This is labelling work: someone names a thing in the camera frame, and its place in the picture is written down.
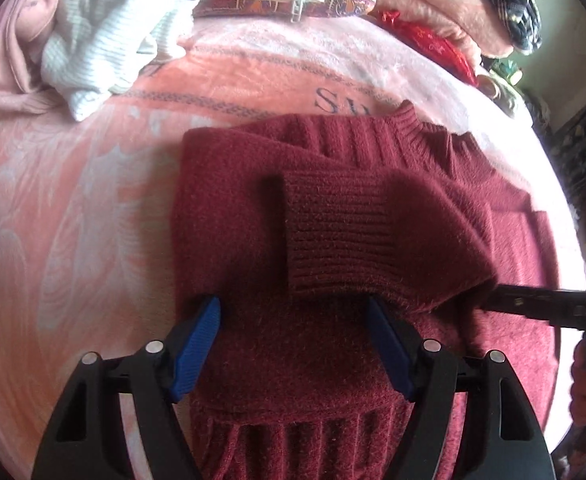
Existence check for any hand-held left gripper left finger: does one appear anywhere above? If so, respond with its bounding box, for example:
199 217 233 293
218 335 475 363
32 295 222 480

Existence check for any pale pink garment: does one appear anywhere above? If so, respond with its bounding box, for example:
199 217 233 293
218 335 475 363
0 0 74 111

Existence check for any red cloth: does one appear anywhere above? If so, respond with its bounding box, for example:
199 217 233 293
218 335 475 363
373 9 478 86

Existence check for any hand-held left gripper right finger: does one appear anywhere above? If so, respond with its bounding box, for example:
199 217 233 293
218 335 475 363
364 296 558 480

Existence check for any pink floral printed blanket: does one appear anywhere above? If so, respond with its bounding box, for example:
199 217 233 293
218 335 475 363
0 15 586 480

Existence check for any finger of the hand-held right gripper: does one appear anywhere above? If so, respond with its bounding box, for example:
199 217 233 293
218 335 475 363
480 284 586 332

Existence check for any green patterned item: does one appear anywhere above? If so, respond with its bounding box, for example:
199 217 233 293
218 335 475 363
478 57 524 116

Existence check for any dark furniture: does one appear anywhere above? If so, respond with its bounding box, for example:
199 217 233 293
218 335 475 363
548 105 586 206

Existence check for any person's right hand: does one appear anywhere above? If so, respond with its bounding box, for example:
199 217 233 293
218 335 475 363
570 342 586 428

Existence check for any maroon knit sweater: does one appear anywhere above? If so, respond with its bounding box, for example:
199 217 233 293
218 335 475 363
170 100 561 480

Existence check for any dark plaid garment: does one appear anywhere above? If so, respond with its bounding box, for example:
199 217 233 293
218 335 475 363
478 0 544 53

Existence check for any white striped garment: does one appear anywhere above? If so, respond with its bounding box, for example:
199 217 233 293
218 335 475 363
40 0 204 122

